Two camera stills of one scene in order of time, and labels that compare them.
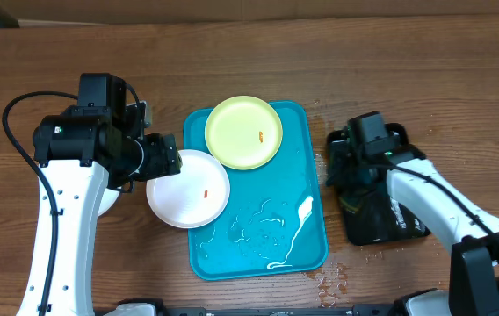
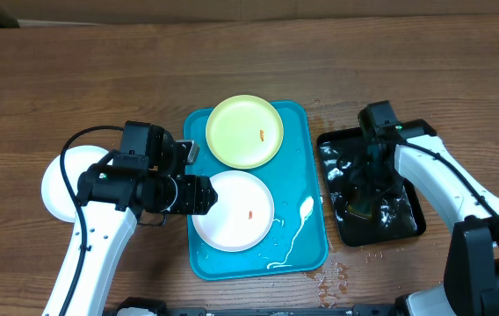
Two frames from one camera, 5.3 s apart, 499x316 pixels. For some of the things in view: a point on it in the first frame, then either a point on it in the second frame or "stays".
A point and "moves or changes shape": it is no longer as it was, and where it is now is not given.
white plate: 196,197 moves or changes shape
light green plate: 243,132 stays
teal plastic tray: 272,224 stays
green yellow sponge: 347,204 → 362,209
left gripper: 166,160 → 197,201
